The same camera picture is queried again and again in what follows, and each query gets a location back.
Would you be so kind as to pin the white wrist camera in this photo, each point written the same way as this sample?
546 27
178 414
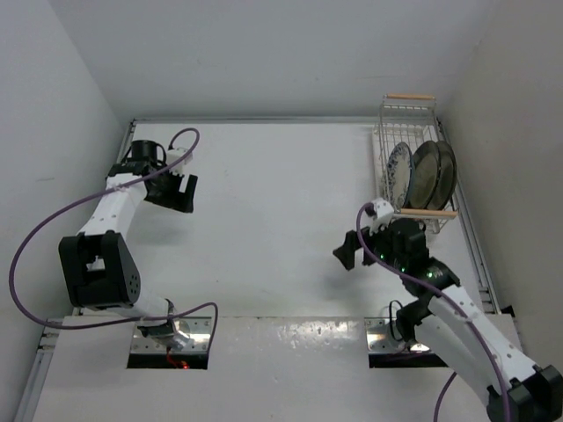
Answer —
177 159
381 212

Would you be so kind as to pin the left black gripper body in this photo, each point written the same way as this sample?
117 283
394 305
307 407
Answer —
167 184

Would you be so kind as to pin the metal base plate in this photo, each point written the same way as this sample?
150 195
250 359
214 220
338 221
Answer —
383 338
193 334

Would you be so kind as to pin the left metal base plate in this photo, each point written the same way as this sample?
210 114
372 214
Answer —
193 334

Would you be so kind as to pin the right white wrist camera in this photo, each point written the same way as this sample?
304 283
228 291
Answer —
381 212

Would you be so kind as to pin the blue floral plate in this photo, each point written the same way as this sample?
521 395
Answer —
400 170

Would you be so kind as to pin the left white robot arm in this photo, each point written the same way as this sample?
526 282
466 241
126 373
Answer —
115 211

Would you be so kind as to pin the white wire dish rack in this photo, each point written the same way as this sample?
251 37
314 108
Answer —
418 109

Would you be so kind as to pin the metallic rim cream plate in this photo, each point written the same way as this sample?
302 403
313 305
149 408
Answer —
447 180

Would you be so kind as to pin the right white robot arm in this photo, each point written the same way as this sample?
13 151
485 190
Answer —
444 318

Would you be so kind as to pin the dark rim patterned plate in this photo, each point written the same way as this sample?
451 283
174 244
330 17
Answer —
427 162

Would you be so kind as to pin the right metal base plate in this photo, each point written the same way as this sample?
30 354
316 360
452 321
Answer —
383 338

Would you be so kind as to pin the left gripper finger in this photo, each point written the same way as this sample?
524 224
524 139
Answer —
190 187
181 205

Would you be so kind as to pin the aluminium table frame rail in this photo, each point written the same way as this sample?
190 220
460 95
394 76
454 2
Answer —
81 255

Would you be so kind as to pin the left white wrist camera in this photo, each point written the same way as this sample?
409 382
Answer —
177 159

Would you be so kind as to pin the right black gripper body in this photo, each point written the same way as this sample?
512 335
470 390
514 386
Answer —
379 245

